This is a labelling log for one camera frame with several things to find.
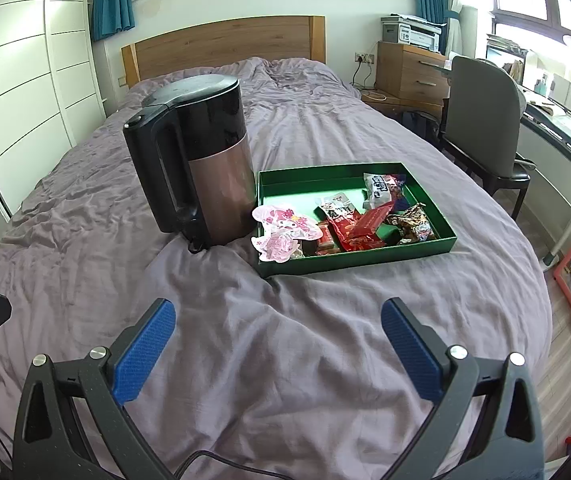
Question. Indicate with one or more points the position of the wooden nightstand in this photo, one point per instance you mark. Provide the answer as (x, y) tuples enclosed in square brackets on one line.
[(405, 107)]

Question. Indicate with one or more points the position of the grey chair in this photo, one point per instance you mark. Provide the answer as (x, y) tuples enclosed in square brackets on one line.
[(480, 110)]

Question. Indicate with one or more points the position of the wooden headboard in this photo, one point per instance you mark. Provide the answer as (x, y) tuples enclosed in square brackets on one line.
[(225, 45)]

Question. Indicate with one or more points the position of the small dark red packet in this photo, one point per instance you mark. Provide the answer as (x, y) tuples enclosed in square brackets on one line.
[(373, 220)]

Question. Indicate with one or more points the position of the green box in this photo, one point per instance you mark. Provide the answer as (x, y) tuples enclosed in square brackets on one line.
[(285, 192)]

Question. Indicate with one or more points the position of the white desk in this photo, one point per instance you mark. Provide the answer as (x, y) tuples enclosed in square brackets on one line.
[(565, 130)]

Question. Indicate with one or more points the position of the white and blue snack packet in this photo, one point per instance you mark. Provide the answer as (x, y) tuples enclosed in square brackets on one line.
[(380, 190)]

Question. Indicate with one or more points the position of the white wardrobe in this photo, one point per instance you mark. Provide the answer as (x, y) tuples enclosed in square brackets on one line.
[(20, 70)]

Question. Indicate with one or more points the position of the dark blue backpack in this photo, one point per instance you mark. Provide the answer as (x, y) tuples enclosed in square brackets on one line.
[(423, 127)]

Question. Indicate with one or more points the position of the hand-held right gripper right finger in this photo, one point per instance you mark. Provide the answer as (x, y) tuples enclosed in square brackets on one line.
[(410, 352)]

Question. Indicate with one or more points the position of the red candy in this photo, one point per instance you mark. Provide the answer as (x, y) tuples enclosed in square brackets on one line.
[(326, 245)]

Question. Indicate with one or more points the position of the large red snack packet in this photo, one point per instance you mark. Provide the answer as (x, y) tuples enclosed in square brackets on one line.
[(338, 232)]

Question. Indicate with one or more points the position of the white printer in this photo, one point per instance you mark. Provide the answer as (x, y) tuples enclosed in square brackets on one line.
[(415, 35)]

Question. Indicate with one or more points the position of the black and copper electric kettle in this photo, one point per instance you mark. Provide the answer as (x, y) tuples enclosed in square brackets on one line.
[(215, 185)]

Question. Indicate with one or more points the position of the brown snack packet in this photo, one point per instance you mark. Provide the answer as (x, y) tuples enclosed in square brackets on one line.
[(410, 225)]

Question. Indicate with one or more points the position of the pink cartoon character packet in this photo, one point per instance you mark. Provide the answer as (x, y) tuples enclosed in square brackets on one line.
[(280, 225)]

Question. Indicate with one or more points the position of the wall socket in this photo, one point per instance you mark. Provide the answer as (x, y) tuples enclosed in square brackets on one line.
[(364, 57), (123, 80)]

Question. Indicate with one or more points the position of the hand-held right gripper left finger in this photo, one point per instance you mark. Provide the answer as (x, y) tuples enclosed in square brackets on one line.
[(145, 355)]

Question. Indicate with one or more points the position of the wooden dresser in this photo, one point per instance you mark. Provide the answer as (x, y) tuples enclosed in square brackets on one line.
[(410, 75)]

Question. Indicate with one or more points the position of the teal curtain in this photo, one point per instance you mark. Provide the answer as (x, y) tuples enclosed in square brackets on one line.
[(433, 0), (112, 0)]

